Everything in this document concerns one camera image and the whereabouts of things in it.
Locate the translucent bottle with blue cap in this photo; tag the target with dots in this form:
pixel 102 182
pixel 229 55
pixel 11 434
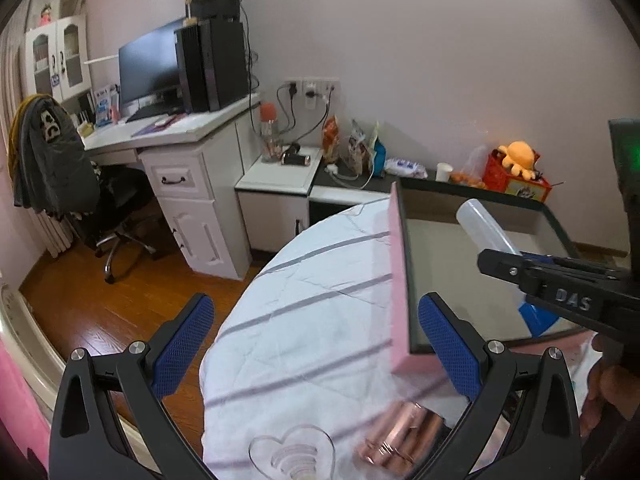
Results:
pixel 485 232

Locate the white tissue pack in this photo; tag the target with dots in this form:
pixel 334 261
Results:
pixel 405 168

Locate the white striped table cloth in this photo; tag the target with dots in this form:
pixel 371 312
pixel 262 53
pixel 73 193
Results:
pixel 309 343

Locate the orange octopus plush toy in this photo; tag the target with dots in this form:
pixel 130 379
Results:
pixel 519 159

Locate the white glass door cabinet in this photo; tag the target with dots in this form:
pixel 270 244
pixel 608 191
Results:
pixel 55 59

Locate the person's right hand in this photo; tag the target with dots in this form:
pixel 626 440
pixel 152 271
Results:
pixel 612 384

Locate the wall power outlet strip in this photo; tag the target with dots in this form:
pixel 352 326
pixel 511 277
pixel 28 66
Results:
pixel 314 92

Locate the red printed storage box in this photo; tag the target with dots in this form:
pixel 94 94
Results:
pixel 499 179

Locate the clear plastic bag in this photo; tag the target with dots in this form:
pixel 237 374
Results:
pixel 472 172

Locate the black computer tower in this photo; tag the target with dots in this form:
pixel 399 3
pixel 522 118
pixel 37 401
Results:
pixel 212 65

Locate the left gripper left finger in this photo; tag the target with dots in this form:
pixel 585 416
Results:
pixel 87 440

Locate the office chair with jacket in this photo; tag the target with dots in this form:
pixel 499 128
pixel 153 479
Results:
pixel 51 172

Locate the rose gold metal case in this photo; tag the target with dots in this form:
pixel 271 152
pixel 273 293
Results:
pixel 402 436

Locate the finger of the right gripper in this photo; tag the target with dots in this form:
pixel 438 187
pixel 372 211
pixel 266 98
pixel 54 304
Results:
pixel 567 282

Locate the white desk with drawers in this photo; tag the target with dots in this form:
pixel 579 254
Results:
pixel 193 166

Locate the bottle with orange lid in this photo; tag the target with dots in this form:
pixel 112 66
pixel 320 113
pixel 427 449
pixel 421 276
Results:
pixel 269 132

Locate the low white side cabinet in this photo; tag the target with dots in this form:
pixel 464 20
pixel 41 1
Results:
pixel 279 201

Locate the white paper cup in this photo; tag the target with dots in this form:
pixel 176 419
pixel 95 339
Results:
pixel 443 172

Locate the black computer monitor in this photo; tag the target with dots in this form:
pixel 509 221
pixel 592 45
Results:
pixel 148 66

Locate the pink box with black rim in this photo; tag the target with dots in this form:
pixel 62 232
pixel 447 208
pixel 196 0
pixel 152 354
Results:
pixel 430 252

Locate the clear heart shaped dish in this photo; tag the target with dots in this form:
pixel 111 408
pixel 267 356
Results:
pixel 302 452

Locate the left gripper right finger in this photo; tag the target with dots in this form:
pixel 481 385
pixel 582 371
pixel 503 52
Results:
pixel 521 421

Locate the orange snack bag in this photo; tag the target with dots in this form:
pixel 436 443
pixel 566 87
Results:
pixel 330 142

